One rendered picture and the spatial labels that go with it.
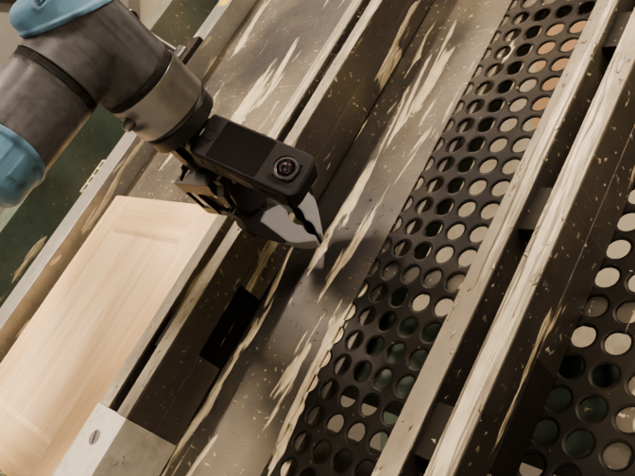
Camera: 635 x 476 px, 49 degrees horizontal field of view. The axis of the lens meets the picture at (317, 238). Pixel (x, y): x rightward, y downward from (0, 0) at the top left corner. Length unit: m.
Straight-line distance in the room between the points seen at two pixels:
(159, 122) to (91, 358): 0.41
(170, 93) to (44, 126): 0.11
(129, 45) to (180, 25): 0.96
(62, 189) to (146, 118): 0.81
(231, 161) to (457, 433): 0.30
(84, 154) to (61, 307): 0.43
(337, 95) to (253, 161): 0.24
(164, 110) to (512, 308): 0.33
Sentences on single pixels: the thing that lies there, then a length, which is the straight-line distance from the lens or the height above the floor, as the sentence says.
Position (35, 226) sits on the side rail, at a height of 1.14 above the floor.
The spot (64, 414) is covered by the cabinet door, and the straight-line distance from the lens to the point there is 0.94.
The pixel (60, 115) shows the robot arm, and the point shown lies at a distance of 0.59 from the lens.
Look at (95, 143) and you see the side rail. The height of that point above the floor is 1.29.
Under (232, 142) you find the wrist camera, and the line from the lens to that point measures 0.64.
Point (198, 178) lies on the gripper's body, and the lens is 0.69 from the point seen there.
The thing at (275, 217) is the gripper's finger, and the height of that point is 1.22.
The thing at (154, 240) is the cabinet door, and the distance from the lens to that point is 1.00.
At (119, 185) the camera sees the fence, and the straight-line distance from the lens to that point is 1.21.
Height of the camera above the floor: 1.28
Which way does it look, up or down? 7 degrees down
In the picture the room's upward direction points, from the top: straight up
